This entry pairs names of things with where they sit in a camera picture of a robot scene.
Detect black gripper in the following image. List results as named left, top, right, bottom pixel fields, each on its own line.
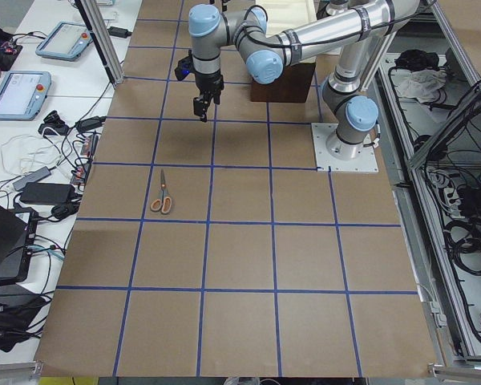
left=193, top=71, right=224, bottom=123

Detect cream plastic drawer box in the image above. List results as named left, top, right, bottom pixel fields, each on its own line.
left=255, top=0, right=317, bottom=25

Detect grey orange scissors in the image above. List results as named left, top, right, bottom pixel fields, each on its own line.
left=149, top=169, right=172, bottom=215

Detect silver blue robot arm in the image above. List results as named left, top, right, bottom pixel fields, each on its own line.
left=175, top=1, right=419, bottom=147

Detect brown wooden drawer cabinet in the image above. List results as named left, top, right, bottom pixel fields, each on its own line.
left=250, top=62, right=316, bottom=103

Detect upper blue teach pendant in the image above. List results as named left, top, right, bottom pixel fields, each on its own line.
left=35, top=22, right=92, bottom=62

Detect blue teach pendant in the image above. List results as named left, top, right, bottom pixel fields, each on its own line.
left=35, top=22, right=92, bottom=62
left=0, top=71, right=51, bottom=121

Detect black power adapter brick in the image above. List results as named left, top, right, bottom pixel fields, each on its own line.
left=19, top=182, right=75, bottom=205

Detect lower blue teach pendant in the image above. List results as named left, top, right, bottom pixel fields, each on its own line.
left=0, top=71, right=51, bottom=121

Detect white crumpled cloth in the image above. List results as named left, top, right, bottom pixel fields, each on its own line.
left=396, top=69, right=447, bottom=103

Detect black laptop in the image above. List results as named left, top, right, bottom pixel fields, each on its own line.
left=0, top=205, right=38, bottom=286

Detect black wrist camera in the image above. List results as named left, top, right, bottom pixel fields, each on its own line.
left=174, top=57, right=194, bottom=81

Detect aluminium frame post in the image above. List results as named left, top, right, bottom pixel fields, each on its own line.
left=75, top=0, right=124, bottom=87

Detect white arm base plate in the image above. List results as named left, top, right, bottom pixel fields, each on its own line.
left=311, top=123, right=378, bottom=174

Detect white coiled cable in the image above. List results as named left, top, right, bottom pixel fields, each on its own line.
left=0, top=134, right=65, bottom=176

